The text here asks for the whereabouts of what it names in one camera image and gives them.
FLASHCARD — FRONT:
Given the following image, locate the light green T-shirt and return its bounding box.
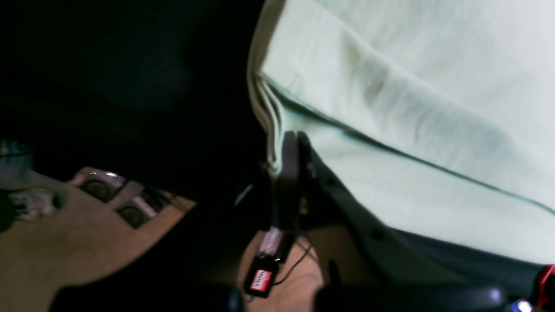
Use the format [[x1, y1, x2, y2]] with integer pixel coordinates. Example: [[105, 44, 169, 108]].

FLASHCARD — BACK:
[[247, 0, 555, 264]]

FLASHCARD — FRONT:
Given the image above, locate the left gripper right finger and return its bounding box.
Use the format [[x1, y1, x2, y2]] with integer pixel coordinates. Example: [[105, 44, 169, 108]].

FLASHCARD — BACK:
[[297, 132, 464, 284]]

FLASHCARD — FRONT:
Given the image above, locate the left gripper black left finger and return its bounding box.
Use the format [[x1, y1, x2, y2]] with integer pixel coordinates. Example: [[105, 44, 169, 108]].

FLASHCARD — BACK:
[[276, 131, 300, 231]]

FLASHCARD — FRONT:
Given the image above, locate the black table cloth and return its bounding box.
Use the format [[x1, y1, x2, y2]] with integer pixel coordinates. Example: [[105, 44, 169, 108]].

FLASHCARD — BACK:
[[0, 0, 555, 299]]

